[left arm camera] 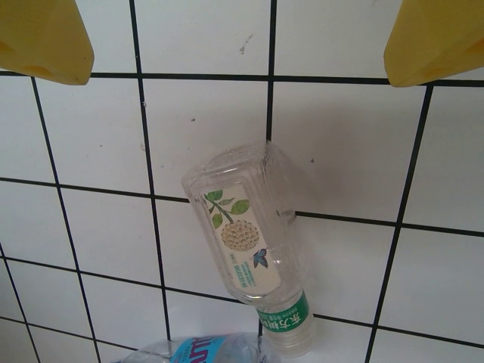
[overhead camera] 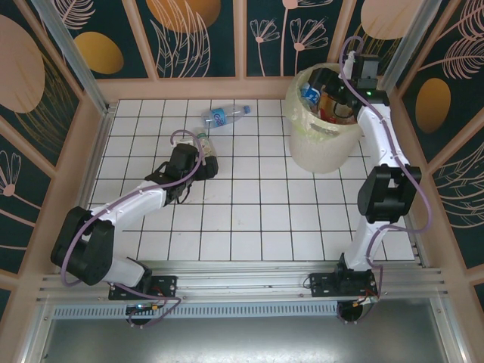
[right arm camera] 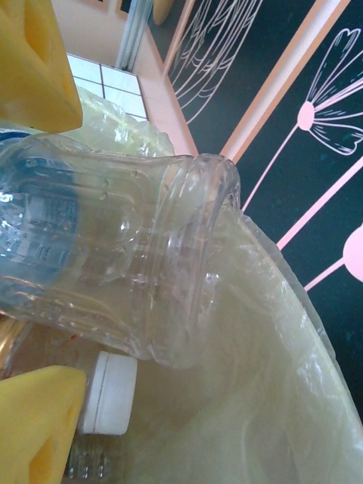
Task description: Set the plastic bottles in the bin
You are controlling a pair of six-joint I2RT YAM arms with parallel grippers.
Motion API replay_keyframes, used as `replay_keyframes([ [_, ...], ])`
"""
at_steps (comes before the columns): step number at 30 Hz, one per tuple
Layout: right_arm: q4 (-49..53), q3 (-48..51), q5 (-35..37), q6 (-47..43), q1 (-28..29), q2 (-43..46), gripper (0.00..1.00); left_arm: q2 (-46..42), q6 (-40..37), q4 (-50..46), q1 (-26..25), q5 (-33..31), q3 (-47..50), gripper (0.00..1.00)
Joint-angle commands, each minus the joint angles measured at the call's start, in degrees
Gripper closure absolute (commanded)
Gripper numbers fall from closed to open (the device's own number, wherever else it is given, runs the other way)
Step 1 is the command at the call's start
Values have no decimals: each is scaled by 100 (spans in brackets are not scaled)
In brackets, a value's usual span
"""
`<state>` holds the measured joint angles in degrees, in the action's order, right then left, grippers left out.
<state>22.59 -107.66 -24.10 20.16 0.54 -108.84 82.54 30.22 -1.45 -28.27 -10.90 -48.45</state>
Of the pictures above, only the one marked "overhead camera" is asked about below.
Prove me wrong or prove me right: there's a clear bottle with green cap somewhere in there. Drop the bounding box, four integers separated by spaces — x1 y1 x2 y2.
194 131 220 160

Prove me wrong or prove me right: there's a large blue label water bottle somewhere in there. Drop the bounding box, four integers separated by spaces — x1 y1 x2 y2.
199 104 252 131

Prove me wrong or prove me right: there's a small blue label water bottle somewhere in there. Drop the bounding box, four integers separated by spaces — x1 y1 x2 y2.
300 82 323 104

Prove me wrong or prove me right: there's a white ribbed plastic bin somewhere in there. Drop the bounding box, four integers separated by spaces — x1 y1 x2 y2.
285 63 365 174

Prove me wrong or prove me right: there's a grey metal sheet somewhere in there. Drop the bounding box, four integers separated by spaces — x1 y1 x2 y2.
22 315 466 363

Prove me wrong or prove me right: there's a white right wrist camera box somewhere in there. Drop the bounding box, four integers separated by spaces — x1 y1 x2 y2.
341 51 359 81

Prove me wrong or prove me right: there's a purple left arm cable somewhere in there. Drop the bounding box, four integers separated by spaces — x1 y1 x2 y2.
60 129 207 329

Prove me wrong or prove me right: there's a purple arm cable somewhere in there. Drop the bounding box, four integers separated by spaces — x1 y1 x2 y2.
60 129 207 329
339 36 434 299

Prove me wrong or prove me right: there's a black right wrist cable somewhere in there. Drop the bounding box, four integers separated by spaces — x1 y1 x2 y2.
331 96 356 119

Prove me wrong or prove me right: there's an aluminium corner post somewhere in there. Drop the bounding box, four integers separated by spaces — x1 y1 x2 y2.
377 0 436 95
30 0 116 116

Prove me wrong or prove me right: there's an aluminium side rail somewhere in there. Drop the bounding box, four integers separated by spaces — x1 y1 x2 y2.
73 104 116 213

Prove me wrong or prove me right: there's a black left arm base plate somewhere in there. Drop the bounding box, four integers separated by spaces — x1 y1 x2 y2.
108 275 178 302

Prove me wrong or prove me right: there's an aluminium mounting rail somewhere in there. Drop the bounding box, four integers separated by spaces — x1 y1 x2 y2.
36 259 453 306

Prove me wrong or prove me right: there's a control board with wires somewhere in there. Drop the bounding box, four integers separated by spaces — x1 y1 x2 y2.
335 294 380 325
125 300 169 329

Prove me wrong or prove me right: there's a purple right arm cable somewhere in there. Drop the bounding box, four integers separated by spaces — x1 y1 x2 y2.
339 36 434 299

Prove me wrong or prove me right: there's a white slotted cable tray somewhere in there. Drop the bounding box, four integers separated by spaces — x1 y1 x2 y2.
52 303 343 321

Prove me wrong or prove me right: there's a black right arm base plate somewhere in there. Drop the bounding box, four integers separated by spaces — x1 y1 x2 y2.
309 271 379 302

